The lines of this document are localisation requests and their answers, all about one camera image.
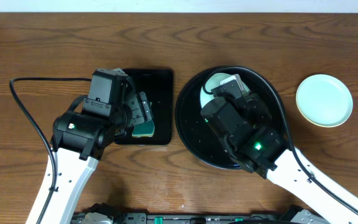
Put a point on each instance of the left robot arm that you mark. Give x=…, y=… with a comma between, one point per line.
x=79, y=138

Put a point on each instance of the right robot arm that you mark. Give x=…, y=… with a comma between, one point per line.
x=271, y=154

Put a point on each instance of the black rectangular tray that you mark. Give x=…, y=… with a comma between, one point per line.
x=158, y=87

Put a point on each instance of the green scrubbing sponge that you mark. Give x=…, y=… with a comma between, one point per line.
x=144, y=130

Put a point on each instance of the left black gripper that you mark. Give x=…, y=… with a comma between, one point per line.
x=140, y=109

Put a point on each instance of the mint plate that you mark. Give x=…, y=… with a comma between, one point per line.
x=324, y=100
x=211, y=85

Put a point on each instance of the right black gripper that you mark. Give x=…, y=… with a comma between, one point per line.
x=255, y=104

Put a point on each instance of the round black tray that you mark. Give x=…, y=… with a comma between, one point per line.
x=193, y=129

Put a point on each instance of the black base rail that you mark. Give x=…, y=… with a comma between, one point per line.
x=103, y=213

